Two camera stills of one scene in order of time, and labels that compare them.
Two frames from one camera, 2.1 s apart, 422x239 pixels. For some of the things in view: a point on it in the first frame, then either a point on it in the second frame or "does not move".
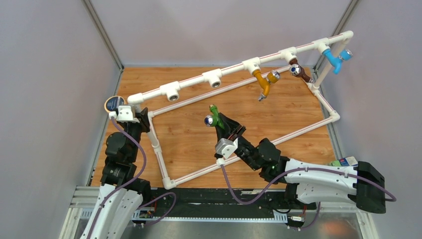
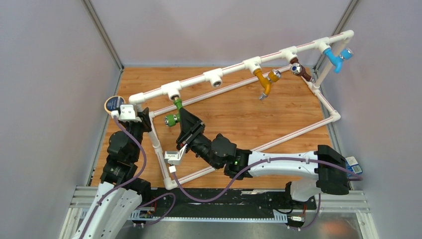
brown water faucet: (296, 69) does not move
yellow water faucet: (272, 77) does not move
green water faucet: (213, 121) → (170, 120)
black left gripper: (143, 117) does not move
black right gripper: (227, 124) → (192, 127)
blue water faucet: (336, 61) does not move
